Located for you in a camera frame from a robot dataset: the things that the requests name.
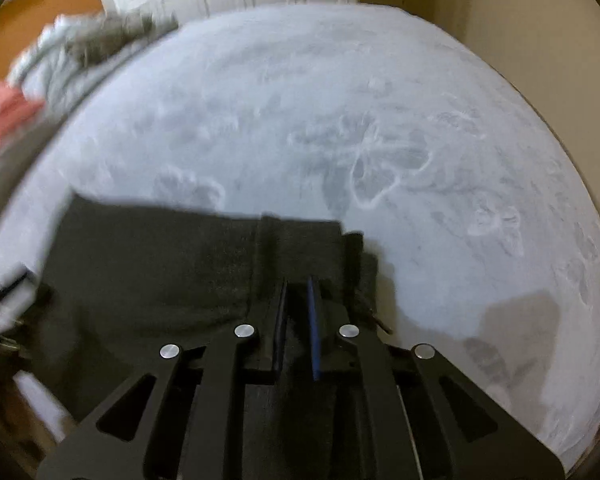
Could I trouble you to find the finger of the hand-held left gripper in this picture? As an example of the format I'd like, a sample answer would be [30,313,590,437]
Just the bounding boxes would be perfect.
[2,266,53,311]

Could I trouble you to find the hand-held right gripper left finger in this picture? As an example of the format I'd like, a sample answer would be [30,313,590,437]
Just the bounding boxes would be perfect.
[36,280,289,480]

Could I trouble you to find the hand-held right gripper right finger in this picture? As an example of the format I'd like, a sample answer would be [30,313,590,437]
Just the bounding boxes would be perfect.
[306,275,566,480]

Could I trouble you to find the dark grey pants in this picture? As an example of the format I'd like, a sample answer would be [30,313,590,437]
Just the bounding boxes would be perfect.
[27,194,396,480]

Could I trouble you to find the pink fleece blanket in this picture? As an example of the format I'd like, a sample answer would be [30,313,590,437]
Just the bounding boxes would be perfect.
[0,80,47,158]

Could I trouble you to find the bed with floral grey sheet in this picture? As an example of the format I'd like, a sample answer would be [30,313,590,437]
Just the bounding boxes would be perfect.
[0,4,600,466]

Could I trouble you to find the light grey duvet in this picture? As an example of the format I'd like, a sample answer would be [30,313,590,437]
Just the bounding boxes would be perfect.
[6,14,156,111]

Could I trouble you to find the grey fleece garment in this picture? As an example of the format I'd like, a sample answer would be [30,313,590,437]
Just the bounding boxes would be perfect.
[65,10,180,67]

